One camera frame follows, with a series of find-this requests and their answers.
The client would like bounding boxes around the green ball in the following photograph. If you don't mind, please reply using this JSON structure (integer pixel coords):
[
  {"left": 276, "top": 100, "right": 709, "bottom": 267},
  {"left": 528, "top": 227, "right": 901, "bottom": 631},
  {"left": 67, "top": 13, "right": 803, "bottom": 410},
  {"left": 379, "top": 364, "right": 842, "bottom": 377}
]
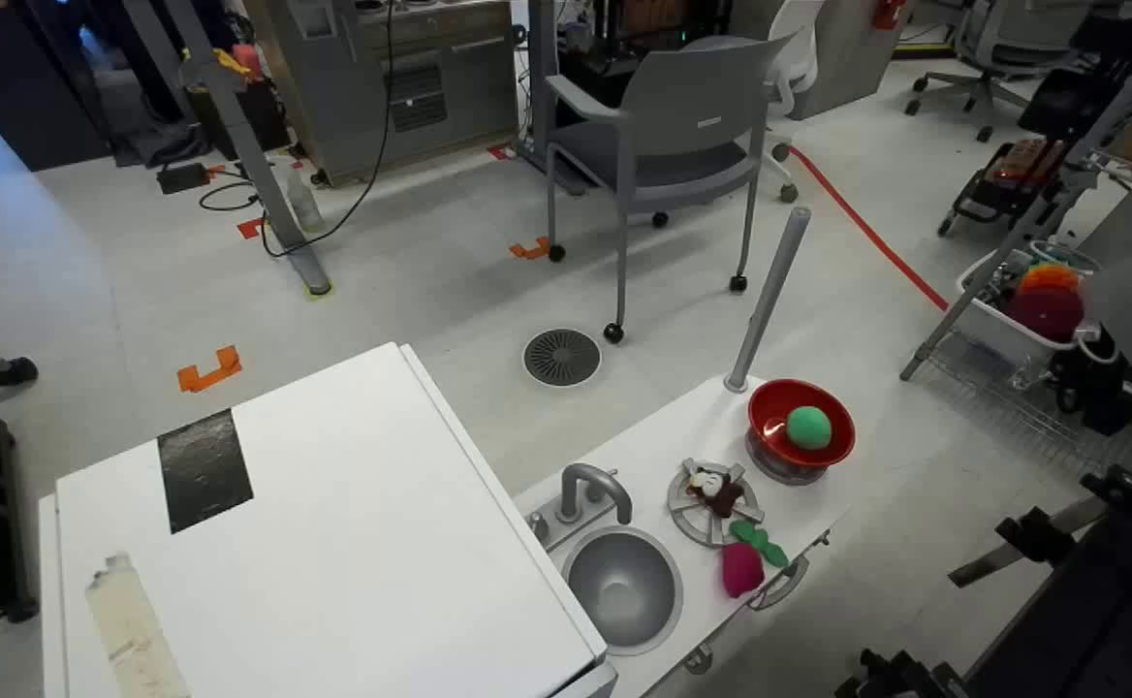
[{"left": 781, "top": 405, "right": 837, "bottom": 456}]

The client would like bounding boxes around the red bowl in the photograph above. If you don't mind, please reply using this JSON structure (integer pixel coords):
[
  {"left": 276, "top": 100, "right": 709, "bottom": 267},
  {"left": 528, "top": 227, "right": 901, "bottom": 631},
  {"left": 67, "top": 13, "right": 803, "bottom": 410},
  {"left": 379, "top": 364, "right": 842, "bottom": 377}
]
[{"left": 744, "top": 377, "right": 861, "bottom": 479}]

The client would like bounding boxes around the round dark floor cover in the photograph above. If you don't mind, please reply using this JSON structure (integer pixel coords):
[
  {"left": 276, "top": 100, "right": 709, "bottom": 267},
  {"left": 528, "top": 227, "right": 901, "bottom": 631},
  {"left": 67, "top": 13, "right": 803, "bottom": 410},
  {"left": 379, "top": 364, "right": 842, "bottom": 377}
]
[{"left": 520, "top": 328, "right": 604, "bottom": 392}]

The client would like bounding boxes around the grey toy faucet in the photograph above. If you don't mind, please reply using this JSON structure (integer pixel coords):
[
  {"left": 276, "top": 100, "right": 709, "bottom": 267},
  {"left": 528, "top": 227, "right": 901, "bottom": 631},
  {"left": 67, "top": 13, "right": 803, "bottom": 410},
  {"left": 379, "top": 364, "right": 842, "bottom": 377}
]
[{"left": 555, "top": 461, "right": 634, "bottom": 530}]

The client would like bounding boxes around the small black white toy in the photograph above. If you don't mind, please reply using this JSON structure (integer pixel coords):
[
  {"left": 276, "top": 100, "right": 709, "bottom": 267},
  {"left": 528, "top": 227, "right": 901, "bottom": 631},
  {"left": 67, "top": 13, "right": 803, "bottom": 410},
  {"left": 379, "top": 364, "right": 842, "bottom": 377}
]
[{"left": 683, "top": 466, "right": 744, "bottom": 519}]

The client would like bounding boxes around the grey pole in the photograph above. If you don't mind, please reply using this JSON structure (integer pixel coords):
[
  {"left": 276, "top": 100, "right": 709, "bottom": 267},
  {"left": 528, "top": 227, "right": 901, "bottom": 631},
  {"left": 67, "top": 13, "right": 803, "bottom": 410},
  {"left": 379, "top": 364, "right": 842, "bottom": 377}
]
[{"left": 719, "top": 203, "right": 812, "bottom": 397}]

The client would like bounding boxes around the metal sink basin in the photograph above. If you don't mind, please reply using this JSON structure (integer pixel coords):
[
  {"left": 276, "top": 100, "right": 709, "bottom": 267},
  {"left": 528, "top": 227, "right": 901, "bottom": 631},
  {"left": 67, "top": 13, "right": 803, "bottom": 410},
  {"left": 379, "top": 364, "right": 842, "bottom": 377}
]
[{"left": 560, "top": 525, "right": 686, "bottom": 652}]

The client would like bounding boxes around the white countertop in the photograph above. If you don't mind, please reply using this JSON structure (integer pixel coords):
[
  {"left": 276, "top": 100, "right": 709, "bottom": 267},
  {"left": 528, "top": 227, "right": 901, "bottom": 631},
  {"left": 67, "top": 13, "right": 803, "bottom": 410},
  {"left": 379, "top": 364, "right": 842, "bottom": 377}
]
[{"left": 36, "top": 342, "right": 620, "bottom": 698}]

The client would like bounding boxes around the pink plush toy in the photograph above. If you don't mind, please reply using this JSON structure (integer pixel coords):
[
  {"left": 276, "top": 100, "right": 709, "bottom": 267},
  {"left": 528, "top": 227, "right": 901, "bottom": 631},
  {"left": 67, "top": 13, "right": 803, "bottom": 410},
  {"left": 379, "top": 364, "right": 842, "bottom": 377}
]
[{"left": 718, "top": 540, "right": 767, "bottom": 600}]

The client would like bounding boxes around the grey metal cabinet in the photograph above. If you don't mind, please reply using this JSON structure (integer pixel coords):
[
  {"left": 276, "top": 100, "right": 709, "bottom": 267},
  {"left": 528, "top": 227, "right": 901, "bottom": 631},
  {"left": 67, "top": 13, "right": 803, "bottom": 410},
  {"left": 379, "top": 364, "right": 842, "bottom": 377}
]
[{"left": 246, "top": 0, "right": 520, "bottom": 185}]

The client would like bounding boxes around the grey metal stand leg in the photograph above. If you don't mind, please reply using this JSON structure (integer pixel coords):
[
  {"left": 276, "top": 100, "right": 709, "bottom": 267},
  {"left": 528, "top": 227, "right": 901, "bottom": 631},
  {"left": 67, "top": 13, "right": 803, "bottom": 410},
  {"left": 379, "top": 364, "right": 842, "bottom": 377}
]
[
  {"left": 896, "top": 13, "right": 1132, "bottom": 384},
  {"left": 123, "top": 0, "right": 335, "bottom": 300}
]

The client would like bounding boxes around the white basket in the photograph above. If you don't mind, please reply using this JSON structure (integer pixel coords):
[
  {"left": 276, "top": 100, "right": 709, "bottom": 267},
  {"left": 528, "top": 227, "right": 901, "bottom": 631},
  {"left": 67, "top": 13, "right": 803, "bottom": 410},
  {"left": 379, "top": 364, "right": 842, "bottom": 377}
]
[{"left": 953, "top": 246, "right": 1102, "bottom": 373}]

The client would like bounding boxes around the black tripod clamp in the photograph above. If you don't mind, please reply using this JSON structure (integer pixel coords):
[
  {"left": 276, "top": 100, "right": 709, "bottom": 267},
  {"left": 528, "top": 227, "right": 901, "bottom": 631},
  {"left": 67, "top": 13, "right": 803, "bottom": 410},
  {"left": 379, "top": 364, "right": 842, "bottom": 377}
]
[{"left": 834, "top": 646, "right": 967, "bottom": 698}]

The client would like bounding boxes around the black cart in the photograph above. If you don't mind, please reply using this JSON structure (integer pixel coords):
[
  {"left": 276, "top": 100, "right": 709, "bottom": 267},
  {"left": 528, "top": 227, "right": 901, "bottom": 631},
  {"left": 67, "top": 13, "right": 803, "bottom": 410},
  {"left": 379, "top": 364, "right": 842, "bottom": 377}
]
[{"left": 934, "top": 132, "right": 1073, "bottom": 241}]

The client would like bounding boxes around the red ball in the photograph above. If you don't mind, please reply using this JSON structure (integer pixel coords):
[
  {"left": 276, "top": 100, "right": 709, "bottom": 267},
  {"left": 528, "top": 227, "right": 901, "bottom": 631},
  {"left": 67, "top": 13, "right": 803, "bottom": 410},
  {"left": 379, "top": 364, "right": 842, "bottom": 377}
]
[{"left": 1007, "top": 266, "right": 1087, "bottom": 346}]

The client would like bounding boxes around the beige tape strip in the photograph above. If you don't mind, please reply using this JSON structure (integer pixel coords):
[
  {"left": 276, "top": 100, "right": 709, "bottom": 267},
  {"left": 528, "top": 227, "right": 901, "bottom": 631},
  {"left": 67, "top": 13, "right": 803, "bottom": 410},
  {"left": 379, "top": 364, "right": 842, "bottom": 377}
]
[{"left": 81, "top": 552, "right": 192, "bottom": 698}]

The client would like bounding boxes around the grey office chair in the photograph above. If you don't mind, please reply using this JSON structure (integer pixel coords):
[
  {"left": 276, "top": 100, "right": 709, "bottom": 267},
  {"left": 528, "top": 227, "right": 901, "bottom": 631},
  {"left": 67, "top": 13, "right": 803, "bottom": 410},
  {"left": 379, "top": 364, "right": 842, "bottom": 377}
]
[{"left": 901, "top": 0, "right": 1102, "bottom": 145}]

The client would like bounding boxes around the grey stove burner ring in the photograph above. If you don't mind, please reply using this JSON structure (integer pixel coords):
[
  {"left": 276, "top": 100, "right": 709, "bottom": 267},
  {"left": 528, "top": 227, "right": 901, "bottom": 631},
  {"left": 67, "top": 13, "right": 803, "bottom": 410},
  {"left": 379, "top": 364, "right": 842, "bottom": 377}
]
[{"left": 662, "top": 459, "right": 767, "bottom": 552}]

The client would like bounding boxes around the black floor cable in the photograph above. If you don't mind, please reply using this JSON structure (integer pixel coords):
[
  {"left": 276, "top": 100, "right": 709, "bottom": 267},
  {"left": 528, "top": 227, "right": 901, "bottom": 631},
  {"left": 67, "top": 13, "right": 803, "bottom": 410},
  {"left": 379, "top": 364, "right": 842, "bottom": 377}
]
[{"left": 192, "top": 0, "right": 397, "bottom": 262}]

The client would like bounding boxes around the clear counter handle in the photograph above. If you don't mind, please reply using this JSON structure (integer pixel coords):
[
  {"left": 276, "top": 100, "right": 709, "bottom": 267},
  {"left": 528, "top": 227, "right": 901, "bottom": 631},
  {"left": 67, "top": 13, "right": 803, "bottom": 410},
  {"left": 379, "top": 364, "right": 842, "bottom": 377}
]
[{"left": 744, "top": 529, "right": 834, "bottom": 615}]

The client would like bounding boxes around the orange hose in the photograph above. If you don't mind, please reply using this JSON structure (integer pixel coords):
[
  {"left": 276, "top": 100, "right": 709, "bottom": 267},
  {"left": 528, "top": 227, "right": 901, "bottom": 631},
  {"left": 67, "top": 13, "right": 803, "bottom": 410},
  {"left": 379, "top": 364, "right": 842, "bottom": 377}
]
[{"left": 771, "top": 139, "right": 953, "bottom": 315}]

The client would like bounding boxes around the black device with white ring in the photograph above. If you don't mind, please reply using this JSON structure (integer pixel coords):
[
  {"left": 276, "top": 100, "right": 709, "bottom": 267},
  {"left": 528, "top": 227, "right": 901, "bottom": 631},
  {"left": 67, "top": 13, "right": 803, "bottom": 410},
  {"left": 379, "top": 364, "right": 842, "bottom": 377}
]
[{"left": 1047, "top": 321, "right": 1132, "bottom": 439}]

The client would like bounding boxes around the black equipment frame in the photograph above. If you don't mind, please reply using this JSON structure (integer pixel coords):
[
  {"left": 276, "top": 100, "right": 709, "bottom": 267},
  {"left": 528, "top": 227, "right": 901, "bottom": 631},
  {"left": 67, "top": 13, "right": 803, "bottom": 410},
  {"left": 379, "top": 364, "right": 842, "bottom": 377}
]
[{"left": 950, "top": 439, "right": 1132, "bottom": 698}]

